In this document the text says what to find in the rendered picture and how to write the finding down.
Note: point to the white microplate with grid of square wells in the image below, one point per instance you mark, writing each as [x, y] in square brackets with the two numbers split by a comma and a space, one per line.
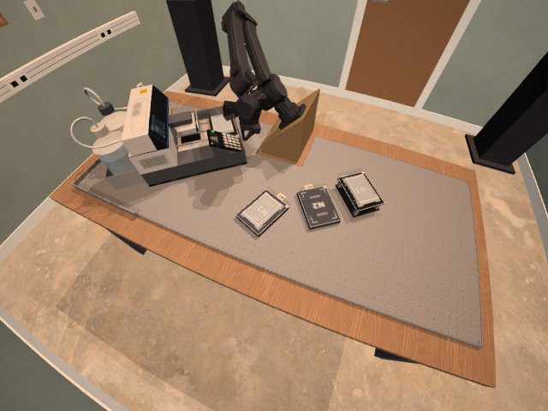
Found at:
[219, 124]
[360, 187]
[261, 210]

